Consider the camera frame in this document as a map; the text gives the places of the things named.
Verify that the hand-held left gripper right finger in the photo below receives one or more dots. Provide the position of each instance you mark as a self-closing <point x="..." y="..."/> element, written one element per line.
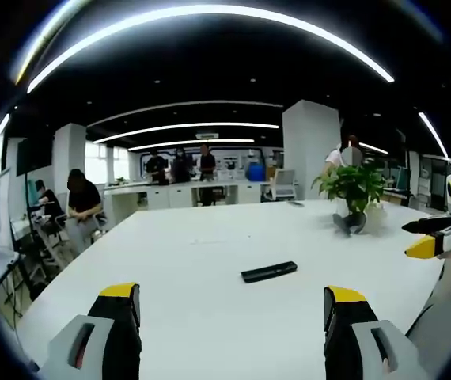
<point x="358" y="336"/>

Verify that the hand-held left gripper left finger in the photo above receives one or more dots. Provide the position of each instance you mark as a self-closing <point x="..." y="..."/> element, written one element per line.
<point x="107" y="336"/>

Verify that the black remote control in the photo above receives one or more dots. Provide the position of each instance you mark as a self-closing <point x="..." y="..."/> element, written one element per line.
<point x="269" y="271"/>

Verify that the green potted plant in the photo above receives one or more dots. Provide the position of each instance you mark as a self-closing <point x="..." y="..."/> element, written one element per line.
<point x="352" y="183"/>

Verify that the small dark object on table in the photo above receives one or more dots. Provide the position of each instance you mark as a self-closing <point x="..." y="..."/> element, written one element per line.
<point x="296" y="204"/>

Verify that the white office chair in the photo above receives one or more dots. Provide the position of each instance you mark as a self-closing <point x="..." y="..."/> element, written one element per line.
<point x="281" y="185"/>

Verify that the white cabinet counter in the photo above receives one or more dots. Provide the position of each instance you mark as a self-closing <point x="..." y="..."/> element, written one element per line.
<point x="186" y="194"/>

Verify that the blue water barrel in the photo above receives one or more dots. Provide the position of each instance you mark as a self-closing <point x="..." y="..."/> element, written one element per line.
<point x="255" y="172"/>

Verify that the black wall monitor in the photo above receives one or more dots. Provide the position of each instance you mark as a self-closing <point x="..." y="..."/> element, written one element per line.
<point x="33" y="154"/>

